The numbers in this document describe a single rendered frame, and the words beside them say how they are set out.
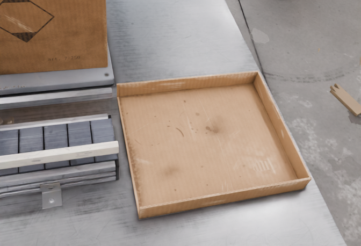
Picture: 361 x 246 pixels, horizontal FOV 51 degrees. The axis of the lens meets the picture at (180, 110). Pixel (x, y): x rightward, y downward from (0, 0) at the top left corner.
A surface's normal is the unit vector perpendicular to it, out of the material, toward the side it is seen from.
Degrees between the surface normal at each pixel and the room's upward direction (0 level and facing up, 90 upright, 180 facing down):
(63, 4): 90
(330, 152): 0
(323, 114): 0
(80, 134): 0
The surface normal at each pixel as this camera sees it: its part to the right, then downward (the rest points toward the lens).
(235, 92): 0.13, -0.61
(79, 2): 0.22, 0.78
